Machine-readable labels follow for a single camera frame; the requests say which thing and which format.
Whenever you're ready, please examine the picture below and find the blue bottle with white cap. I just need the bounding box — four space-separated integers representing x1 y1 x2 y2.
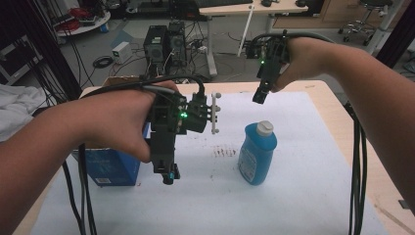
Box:
237 119 279 187

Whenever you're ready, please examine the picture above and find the white table mat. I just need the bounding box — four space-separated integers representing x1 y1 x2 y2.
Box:
30 91 390 235

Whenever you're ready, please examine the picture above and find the person's left hand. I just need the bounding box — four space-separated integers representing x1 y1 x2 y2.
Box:
77 80 179 164

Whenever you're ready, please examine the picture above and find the round white table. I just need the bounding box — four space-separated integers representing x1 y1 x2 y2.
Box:
54 6 113 38

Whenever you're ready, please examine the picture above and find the brown cardboard box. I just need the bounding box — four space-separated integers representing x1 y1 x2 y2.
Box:
102 75 145 88

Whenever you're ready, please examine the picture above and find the black computer tower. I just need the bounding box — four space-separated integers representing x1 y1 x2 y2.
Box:
143 24 169 65
165 21 188 72

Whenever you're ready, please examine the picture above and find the light wooden desk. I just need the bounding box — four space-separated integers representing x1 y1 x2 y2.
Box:
198 0 309 78

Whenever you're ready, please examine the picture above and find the coiled black cable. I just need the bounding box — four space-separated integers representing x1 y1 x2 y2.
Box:
92 55 115 70

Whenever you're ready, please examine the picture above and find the white cloth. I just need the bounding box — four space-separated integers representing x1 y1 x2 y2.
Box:
0 83 51 143

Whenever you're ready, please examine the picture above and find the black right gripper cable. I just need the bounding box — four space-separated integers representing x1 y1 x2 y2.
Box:
250 29 369 235

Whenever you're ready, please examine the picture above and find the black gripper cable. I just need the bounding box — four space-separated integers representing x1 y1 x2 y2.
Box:
250 29 369 235
60 74 207 235

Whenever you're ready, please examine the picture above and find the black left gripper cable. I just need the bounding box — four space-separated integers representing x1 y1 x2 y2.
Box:
60 74 207 235

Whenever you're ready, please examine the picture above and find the person's right hand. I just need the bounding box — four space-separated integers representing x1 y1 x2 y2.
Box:
271 36 341 94

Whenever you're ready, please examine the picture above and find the small white box device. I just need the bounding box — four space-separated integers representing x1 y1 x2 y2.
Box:
111 41 133 65

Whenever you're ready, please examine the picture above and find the blue cardboard box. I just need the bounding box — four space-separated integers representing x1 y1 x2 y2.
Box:
71 121 154 188

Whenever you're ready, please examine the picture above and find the rolling stool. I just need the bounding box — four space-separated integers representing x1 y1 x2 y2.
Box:
337 0 394 47

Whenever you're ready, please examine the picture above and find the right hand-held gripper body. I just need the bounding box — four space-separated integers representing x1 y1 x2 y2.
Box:
246 30 292 87

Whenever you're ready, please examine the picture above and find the equipment rack with monitor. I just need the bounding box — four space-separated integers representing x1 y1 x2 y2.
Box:
0 33 44 86

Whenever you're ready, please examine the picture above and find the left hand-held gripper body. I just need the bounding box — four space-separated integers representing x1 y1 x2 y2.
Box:
148 91 222 174

